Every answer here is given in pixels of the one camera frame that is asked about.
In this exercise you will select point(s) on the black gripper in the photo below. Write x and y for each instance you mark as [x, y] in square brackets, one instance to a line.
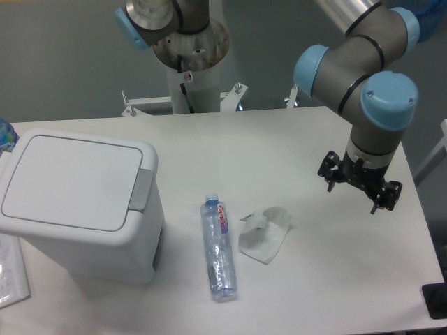
[365, 172]

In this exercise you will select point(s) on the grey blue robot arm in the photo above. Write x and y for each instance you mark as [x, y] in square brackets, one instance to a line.
[352, 80]

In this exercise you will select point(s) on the white trash can body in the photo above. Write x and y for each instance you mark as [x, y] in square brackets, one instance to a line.
[128, 254]

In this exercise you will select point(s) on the white trash can lid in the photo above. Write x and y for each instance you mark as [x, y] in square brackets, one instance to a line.
[55, 180]

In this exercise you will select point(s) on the crumpled white paper tissue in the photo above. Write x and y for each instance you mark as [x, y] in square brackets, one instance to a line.
[263, 233]

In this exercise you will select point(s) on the black device at table edge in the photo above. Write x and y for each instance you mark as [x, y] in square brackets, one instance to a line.
[435, 299]

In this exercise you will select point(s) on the blue object top right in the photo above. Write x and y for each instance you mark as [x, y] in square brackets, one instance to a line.
[429, 15]

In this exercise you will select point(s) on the clear plastic water bottle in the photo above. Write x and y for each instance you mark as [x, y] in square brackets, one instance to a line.
[218, 249]

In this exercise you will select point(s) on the grey lid push button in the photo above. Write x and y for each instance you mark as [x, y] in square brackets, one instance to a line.
[141, 190]

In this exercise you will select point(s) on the blue green bottle at edge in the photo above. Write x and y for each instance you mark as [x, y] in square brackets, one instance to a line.
[8, 136]

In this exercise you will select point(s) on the white frame at right edge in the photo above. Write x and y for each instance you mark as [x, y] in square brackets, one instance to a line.
[433, 159]

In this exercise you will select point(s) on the white metal mounting frame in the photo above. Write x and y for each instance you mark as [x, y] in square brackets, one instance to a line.
[228, 101]

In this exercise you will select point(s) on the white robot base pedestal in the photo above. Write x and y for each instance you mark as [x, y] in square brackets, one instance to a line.
[192, 61]

